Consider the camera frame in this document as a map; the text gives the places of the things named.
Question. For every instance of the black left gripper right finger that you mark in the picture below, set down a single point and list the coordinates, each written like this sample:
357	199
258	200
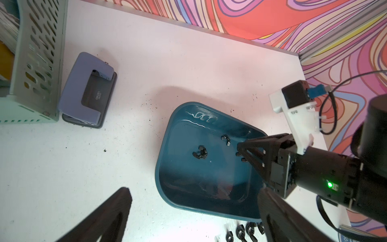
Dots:
296	218

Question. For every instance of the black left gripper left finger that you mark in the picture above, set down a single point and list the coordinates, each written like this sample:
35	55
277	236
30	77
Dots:
107	223

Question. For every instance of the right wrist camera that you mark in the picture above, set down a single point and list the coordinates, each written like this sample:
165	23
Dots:
297	102

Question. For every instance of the dark teal storage box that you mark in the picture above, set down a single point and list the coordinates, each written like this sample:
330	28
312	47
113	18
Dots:
220	185

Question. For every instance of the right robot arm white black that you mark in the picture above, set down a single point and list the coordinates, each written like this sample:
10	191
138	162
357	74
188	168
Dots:
357	182

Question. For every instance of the green plastic file organizer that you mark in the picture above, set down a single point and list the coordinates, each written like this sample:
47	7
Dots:
32	94

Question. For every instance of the wing nut in box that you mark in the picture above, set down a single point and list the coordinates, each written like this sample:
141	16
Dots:
226	139
238	154
201	154

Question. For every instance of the grey blue hole punch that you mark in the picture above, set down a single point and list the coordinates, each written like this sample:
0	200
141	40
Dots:
86	96

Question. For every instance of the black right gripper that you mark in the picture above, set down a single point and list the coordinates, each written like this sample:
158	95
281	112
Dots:
273	157

